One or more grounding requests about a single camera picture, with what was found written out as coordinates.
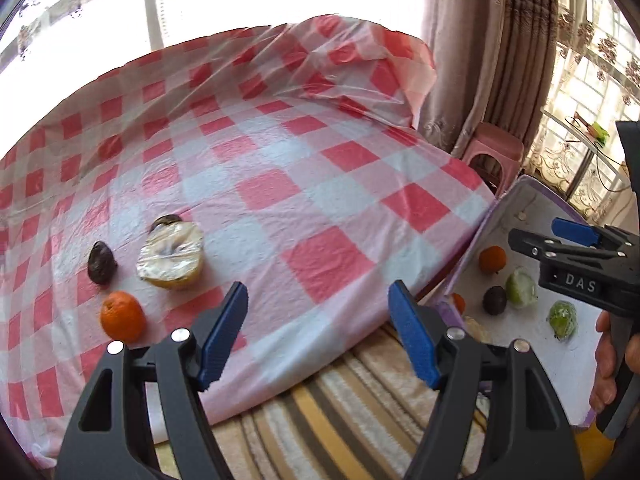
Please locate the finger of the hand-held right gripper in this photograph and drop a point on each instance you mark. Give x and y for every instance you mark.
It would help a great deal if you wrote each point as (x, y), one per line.
(535, 247)
(575, 230)

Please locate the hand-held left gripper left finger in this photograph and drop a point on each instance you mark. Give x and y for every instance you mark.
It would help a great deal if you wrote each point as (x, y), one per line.
(222, 340)

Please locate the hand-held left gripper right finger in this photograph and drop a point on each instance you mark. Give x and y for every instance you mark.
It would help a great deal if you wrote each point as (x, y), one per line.
(415, 335)

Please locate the green fruit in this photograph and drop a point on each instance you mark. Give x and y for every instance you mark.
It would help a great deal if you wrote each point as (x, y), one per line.
(562, 317)

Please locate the large green melon half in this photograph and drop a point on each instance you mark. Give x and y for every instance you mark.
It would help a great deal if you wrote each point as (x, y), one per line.
(520, 287)

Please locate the orange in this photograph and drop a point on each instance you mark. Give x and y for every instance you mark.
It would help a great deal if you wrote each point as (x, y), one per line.
(122, 317)
(492, 260)

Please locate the small tangerine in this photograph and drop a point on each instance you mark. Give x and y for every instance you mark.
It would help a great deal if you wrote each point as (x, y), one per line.
(457, 304)

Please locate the yellow fruit half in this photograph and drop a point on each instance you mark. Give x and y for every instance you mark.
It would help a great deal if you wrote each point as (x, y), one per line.
(475, 329)
(170, 260)

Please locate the dark wrinkled passion fruit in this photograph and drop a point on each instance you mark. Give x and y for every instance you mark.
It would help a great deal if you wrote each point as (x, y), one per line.
(167, 220)
(495, 301)
(102, 264)

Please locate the white tray box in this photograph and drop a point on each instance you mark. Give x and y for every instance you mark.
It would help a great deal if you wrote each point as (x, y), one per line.
(540, 370)

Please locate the person's right hand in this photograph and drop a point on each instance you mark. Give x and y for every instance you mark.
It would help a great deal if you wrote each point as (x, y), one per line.
(606, 365)

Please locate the green plastic item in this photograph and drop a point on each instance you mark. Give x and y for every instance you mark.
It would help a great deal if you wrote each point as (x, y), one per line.
(600, 132)

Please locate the glass side table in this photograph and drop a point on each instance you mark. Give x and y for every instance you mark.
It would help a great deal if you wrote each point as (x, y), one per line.
(575, 127)

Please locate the pink plastic stool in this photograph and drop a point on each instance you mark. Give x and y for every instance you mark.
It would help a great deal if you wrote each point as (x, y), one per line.
(500, 142)

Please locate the striped plush cushion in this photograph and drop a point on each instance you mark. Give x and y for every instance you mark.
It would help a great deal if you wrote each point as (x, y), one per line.
(325, 425)

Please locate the red checked plastic tablecloth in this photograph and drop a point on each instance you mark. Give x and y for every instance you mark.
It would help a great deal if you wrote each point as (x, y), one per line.
(325, 185)

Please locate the lace floral curtain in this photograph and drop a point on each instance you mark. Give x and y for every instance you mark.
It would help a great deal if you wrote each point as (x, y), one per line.
(600, 50)

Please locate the patterned window curtain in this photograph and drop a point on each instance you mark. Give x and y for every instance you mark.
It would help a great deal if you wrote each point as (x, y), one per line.
(475, 35)

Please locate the sheer floral curtain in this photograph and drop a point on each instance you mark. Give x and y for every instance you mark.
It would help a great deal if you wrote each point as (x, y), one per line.
(50, 25)

